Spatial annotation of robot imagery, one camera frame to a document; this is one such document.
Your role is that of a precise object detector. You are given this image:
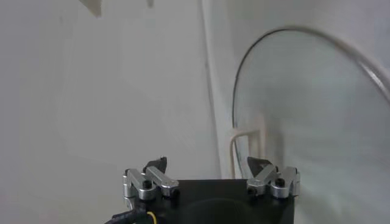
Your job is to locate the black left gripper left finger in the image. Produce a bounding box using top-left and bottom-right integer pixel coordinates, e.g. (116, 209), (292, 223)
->
(122, 156), (180, 201)

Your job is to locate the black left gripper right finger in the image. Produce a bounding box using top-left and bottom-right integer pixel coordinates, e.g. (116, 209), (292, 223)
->
(246, 156), (301, 199)

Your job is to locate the glass lid beige handle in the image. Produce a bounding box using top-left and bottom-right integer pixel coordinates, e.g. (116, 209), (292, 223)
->
(229, 26), (390, 224)

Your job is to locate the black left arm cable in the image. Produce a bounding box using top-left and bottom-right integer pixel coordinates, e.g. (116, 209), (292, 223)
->
(103, 209), (159, 224)

